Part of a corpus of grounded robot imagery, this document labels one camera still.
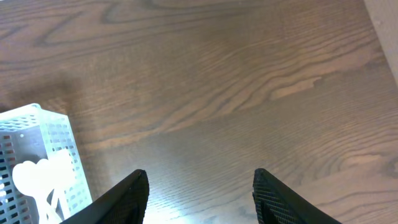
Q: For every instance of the clear white plastic basket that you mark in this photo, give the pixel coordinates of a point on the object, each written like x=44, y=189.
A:
x=30, y=133

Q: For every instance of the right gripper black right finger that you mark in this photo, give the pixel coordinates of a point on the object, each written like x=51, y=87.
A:
x=276, y=203

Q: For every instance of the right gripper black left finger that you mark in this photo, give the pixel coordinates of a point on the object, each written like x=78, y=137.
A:
x=125, y=203

